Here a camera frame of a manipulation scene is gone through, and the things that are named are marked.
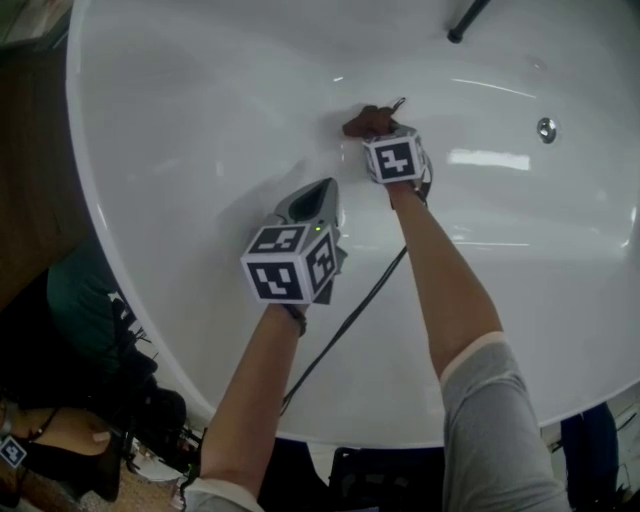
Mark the person's right forearm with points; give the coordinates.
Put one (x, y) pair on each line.
(440, 280)

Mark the person's left forearm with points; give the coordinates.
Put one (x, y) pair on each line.
(245, 400)

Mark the white bathtub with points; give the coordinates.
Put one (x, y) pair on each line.
(200, 150)

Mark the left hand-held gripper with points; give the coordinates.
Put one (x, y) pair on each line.
(280, 270)

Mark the person's grey shirt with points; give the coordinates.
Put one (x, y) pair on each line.
(490, 430)

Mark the reddish brown cloth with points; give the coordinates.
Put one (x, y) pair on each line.
(367, 122)

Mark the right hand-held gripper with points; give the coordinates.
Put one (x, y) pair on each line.
(395, 160)

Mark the dark wooden cabinet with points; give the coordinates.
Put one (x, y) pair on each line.
(35, 175)

